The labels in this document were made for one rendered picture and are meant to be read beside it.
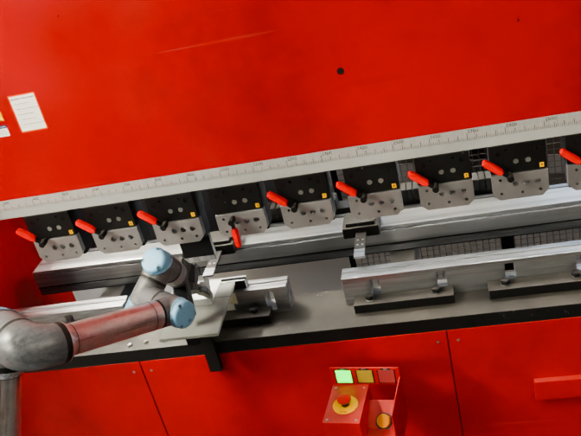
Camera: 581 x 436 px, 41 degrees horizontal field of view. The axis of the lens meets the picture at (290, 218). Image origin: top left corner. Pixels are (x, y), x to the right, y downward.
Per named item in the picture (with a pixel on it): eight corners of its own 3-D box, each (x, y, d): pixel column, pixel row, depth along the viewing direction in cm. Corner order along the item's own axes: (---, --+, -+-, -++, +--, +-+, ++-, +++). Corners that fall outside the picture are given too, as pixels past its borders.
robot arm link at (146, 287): (140, 318, 198) (160, 280, 201) (116, 307, 206) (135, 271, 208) (161, 329, 204) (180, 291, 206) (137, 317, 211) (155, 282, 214)
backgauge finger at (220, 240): (191, 282, 250) (187, 269, 248) (208, 241, 272) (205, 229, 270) (226, 278, 247) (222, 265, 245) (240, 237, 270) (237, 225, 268)
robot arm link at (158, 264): (132, 268, 205) (147, 240, 206) (150, 279, 215) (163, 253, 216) (156, 279, 202) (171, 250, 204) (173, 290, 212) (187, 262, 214)
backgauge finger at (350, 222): (341, 264, 239) (337, 250, 237) (346, 222, 262) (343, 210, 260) (379, 259, 237) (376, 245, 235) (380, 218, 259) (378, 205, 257)
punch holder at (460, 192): (421, 211, 218) (413, 159, 211) (421, 197, 225) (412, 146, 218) (475, 203, 215) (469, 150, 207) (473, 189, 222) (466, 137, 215)
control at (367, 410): (330, 454, 215) (316, 406, 206) (341, 413, 228) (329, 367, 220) (400, 457, 208) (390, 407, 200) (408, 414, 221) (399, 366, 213)
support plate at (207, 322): (159, 342, 223) (158, 339, 222) (181, 291, 246) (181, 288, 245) (218, 336, 219) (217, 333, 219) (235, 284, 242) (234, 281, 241)
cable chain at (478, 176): (382, 203, 265) (380, 193, 263) (382, 195, 270) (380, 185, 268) (513, 185, 256) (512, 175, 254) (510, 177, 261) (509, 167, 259)
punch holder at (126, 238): (99, 254, 239) (81, 208, 232) (108, 240, 247) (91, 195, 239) (144, 248, 236) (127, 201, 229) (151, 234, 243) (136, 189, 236)
